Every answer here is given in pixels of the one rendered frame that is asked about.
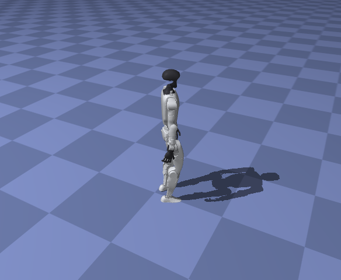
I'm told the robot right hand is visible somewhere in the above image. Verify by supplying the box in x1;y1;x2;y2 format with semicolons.
162;145;175;163

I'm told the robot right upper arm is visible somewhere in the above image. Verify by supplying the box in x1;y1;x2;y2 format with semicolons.
166;98;178;129

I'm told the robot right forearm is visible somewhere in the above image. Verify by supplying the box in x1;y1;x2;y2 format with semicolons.
168;125;177;151

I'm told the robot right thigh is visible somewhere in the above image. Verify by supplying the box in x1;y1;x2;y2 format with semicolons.
167;139;184;175

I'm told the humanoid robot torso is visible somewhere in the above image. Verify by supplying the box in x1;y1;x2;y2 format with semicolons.
161;87;179;143

